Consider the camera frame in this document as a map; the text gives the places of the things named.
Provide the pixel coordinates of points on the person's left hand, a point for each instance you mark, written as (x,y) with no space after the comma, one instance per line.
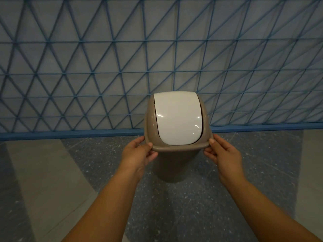
(135,156)

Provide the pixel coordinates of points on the person's right hand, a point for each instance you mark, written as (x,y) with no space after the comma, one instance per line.
(227,158)

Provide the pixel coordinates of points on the person's left thumb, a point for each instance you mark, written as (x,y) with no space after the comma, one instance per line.
(147,146)

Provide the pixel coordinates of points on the person's right thumb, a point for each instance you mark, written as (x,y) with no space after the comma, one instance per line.
(214,146)

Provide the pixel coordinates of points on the taupe swing-lid trash bin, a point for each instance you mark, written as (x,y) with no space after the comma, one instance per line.
(174,123)

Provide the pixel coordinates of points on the person's left forearm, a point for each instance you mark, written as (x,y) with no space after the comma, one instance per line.
(106,211)

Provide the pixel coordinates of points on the person's right forearm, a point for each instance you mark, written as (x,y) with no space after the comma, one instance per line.
(262,211)

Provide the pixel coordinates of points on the blue metal lattice railing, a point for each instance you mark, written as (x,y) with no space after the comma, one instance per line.
(161,65)

